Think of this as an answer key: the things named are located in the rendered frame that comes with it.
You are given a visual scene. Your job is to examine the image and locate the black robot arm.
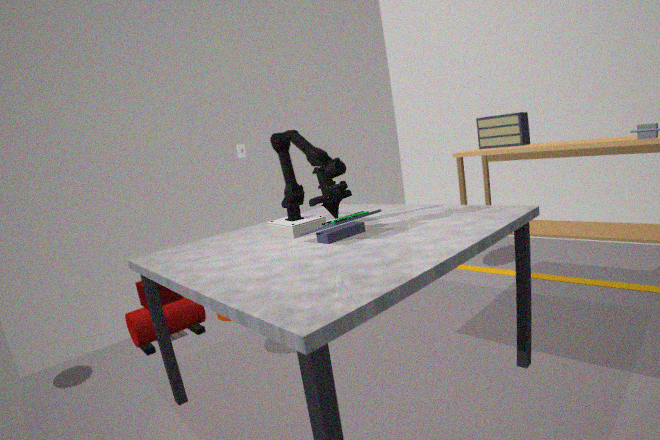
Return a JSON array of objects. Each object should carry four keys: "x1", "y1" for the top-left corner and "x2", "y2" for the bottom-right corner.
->
[{"x1": 270, "y1": 130, "x2": 348, "y2": 221}]

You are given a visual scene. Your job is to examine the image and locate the grey switch panel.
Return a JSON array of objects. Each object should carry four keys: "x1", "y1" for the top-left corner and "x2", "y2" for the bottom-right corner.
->
[{"x1": 300, "y1": 209, "x2": 382, "y2": 244}]

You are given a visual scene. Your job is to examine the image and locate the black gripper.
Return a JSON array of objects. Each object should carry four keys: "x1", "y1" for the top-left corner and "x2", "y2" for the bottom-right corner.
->
[{"x1": 309, "y1": 179, "x2": 352, "y2": 219}]

